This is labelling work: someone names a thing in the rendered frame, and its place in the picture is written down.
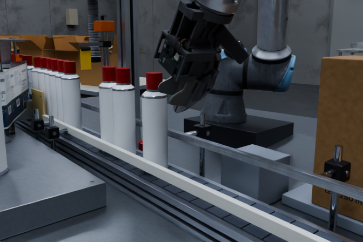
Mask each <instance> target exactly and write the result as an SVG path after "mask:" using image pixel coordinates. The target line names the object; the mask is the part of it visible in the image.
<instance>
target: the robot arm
mask: <svg viewBox="0 0 363 242"><path fill-rule="evenodd" d="M240 3H241V0H190V1H182V0H180V2H179V5H178V8H177V11H176V14H175V17H174V20H173V22H172V25H171V28H170V30H162V33H161V35H160V39H159V42H158V45H157V48H156V51H155V53H154V58H158V62H159V64H160V65H161V66H162V67H163V68H164V69H165V70H166V71H167V72H168V73H169V74H170V75H171V77H170V78H168V79H166V80H164V81H163V82H161V83H160V84H159V86H158V91H159V92H160V93H164V94H168V95H172V96H171V98H170V99H169V104H171V105H173V110H174V111H175V113H180V112H183V111H186V110H187V109H189V108H190V107H192V106H193V105H195V103H197V102H198V101H200V100H201V99H202V98H203V97H205V96H206V95H207V97H206V100H205V103H204V106H203V109H202V110H201V113H205V114H206V118H205V120H206V121H209V122H216V123H228V124H237V123H244V122H246V120H247V113H246V111H245V105H244V100H243V91H244V89H248V90H260V91H272V92H285V91H287V90H288V89H289V87H290V83H291V79H292V75H293V70H294V65H295V59H296V56H295V55H292V54H291V48H290V47H289V46H288V45H287V29H288V13H289V5H290V0H258V26H257V45H256V46H255V47H254V48H253V49H252V53H247V49H246V48H244V45H243V43H242V42H241V41H240V40H238V39H236V38H235V37H234V36H233V35H232V34H231V33H230V31H229V30H228V29H227V27H226V26H225V25H224V24H230V23H231V21H232V19H233V16H234V13H236V12H237V10H238V8H239V5H240ZM162 39H165V42H164V45H163V48H162V51H161V52H158V51H159V48H160V45H161V42H162ZM220 46H221V47H222V48H223V49H222V50H221V49H220V48H219V47H220Z"/></svg>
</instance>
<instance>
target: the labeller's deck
mask: <svg viewBox="0 0 363 242"><path fill-rule="evenodd" d="M15 133H16V134H14V135H10V138H11V139H12V141H11V142H10V143H7V144H5V147H6V158H7V165H8V171H7V172H6V173H5V174H3V175H2V176H0V240H2V239H5V238H8V237H12V236H15V235H17V234H21V233H24V232H27V231H30V230H33V229H36V228H39V227H42V226H45V225H49V224H52V223H55V222H57V221H61V220H64V219H67V218H70V217H73V216H77V215H79V214H82V213H85V212H89V211H92V210H95V209H98V208H101V207H104V206H106V183H105V182H104V181H103V180H101V179H99V178H98V177H96V176H95V175H93V174H92V173H90V172H88V171H87V170H85V169H83V168H82V167H80V166H79V165H77V164H75V163H74V162H72V161H70V160H69V159H67V158H65V157H64V156H62V155H61V154H59V153H58V152H56V151H54V150H53V149H51V148H49V147H48V146H46V145H44V144H43V143H41V142H40V141H38V140H36V139H35V138H33V137H32V136H30V135H28V134H27V133H25V132H24V131H22V130H20V129H19V128H17V127H15Z"/></svg>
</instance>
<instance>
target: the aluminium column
mask: <svg viewBox="0 0 363 242"><path fill-rule="evenodd" d="M116 9H117V43H118V67H119V68H130V78H131V83H130V84H131V85H133V86H134V87H135V113H136V118H138V119H140V81H139V30H138V0H116ZM140 140H141V131H140V126H137V125H136V146H139V143H138V142H139V141H140Z"/></svg>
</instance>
